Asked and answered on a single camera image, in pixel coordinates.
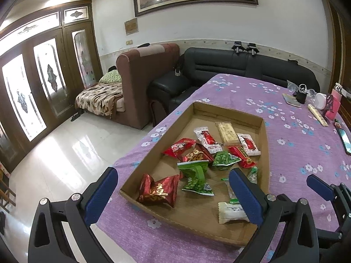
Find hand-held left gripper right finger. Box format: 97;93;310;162
228;168;320;263

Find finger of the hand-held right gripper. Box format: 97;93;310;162
306;173;351;232

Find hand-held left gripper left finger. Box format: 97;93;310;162
27;167;119;263

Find clear green-trimmed yellow snack packet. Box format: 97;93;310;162
221;178;241;204

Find pale green snack packet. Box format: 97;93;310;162
218;201;251;225

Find small green clear packet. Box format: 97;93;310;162
247;167;260;185

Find green pyramid snack packet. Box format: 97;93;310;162
211;151;242;172

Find large green white-edged packet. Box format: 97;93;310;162
177;160;215;197

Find red gold pyramid packet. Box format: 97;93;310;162
136;173;180;208

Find cardboard box tray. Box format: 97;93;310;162
119;101;271;247

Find dark red foil packet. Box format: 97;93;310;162
179;144;214;163

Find red packet with white ends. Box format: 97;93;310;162
193;126;223;154

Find bright red snack packet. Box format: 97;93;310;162
162;138;196;158

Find purple floral tablecloth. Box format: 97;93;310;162
95;73;351;263

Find black smartphone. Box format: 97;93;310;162
336;126;351;155

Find beige long wafer packet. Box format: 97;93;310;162
307;103;329;127

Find pink box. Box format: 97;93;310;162
324;94;342;119

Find clear plastic cup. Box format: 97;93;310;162
313;92;327;110

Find flat packet by clip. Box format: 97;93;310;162
282;93;302;107

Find small black container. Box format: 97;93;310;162
296;85;308;105

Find wooden chair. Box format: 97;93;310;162
0;167;17;214

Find brown patterned blanket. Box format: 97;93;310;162
75;82;123;119

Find brown fabric sofa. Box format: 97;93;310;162
75;43;180;130

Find green pillow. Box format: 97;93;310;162
98;70;122;84

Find black leather sofa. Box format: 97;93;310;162
148;47;321;121

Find wooden glass door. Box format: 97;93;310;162
0;0;99;173

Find small wall plaque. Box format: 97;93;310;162
124;18;138;36

